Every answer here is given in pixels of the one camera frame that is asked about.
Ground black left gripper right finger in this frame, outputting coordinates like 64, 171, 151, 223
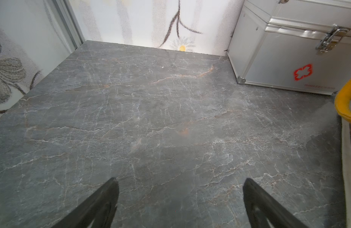
243, 178, 307, 228

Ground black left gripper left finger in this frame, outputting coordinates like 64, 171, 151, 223
53, 177, 119, 228

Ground silver aluminium first aid case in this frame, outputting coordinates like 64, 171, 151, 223
228, 1, 351, 95

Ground white canvas bag yellow handles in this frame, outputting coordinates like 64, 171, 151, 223
334, 79, 351, 228

